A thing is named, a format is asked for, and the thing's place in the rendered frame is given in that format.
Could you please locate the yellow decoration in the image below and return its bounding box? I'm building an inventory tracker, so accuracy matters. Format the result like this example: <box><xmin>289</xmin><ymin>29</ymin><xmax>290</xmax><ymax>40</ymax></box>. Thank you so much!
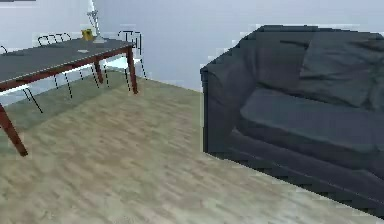
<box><xmin>81</xmin><ymin>28</ymin><xmax>95</xmax><ymax>42</ymax></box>

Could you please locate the dark grey sofa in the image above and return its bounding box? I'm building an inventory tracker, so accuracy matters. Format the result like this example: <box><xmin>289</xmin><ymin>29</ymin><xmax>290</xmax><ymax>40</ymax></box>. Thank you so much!
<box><xmin>199</xmin><ymin>24</ymin><xmax>384</xmax><ymax>220</ymax></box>

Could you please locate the dark grey sofa cushion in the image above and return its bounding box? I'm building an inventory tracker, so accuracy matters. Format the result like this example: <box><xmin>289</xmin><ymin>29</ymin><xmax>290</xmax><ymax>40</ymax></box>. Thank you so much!
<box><xmin>298</xmin><ymin>30</ymin><xmax>384</xmax><ymax>108</ymax></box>

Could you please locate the grey top red-legged table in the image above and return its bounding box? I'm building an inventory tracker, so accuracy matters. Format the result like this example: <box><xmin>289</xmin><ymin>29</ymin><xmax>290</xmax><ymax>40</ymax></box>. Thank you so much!
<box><xmin>0</xmin><ymin>37</ymin><xmax>139</xmax><ymax>158</ymax></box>

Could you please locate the black wire chair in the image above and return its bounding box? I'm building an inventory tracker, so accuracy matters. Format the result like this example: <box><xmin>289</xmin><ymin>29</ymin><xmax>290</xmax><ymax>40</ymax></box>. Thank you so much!
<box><xmin>0</xmin><ymin>45</ymin><xmax>44</xmax><ymax>114</ymax></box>
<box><xmin>36</xmin><ymin>32</ymin><xmax>101</xmax><ymax>100</ymax></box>
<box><xmin>103</xmin><ymin>30</ymin><xmax>148</xmax><ymax>92</ymax></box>

